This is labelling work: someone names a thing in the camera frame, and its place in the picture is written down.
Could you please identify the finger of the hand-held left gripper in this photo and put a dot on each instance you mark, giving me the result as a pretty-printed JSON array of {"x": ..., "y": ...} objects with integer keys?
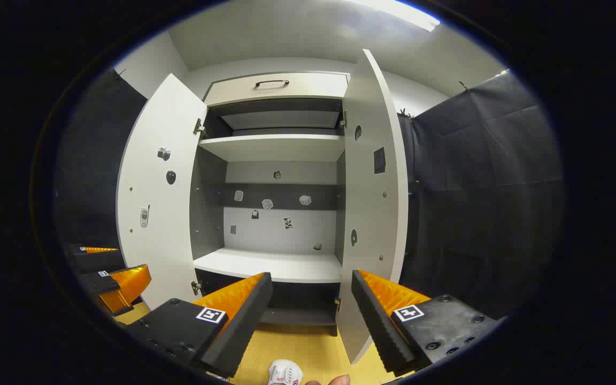
[
  {"x": 99, "y": 262},
  {"x": 99, "y": 283}
]

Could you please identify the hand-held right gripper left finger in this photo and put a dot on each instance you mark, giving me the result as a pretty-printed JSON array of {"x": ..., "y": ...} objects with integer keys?
[{"x": 244, "y": 326}]

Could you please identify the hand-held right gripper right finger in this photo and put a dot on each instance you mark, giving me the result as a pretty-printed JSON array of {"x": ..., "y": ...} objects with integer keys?
[{"x": 377, "y": 321}]

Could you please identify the white canvas shoe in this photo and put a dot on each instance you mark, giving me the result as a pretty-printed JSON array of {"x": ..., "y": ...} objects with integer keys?
[{"x": 285, "y": 371}]

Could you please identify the white cabinet shelf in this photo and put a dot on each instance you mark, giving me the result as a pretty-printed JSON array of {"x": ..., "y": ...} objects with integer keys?
[{"x": 276, "y": 147}]

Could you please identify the white cabinet drawer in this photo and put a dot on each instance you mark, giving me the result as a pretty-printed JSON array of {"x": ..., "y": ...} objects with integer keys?
[{"x": 313, "y": 85}]

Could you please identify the black backdrop cloth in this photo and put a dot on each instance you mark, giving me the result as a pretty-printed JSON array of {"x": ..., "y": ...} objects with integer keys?
[{"x": 490, "y": 176}]

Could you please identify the long ceiling light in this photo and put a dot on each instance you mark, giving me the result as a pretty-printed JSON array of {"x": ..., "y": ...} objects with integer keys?
[{"x": 404, "y": 13}]

